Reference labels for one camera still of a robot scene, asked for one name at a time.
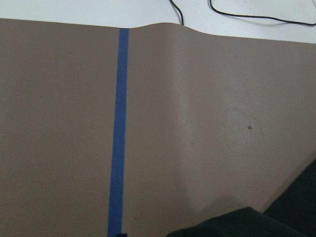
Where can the brown paper table cover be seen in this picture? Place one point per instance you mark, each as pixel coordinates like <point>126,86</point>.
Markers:
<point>148,130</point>

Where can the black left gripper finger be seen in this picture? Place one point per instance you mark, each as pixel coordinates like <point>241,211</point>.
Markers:
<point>122,235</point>

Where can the black printed t-shirt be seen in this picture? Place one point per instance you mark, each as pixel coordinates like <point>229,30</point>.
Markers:
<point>292,214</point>

